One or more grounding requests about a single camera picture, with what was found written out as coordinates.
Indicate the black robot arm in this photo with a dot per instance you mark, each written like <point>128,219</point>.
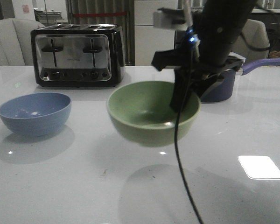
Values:
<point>219,21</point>

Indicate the beige chair left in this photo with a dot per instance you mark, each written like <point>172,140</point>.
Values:
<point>15,41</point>

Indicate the blue bowl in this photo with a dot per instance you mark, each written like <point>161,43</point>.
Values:
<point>36,114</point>

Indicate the black and chrome toaster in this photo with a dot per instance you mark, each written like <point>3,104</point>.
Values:
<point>78,55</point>

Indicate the dark blue saucepan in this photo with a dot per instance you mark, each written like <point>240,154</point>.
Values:
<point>225,90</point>

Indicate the white cabinet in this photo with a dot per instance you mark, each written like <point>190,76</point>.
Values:
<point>147,39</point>

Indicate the clear plastic food container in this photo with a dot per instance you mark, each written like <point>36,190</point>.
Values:
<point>237,56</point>

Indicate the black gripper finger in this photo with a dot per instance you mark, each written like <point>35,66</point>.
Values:
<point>205,87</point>
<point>181,91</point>

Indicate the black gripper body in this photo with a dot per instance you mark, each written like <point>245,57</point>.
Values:
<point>203,60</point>

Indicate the green bowl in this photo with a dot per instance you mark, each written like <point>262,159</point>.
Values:
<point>141,113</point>

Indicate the beige chair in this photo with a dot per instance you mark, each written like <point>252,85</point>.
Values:
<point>15,41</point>
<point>256,35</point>

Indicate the beige chair right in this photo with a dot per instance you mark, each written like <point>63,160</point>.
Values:
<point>256,35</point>

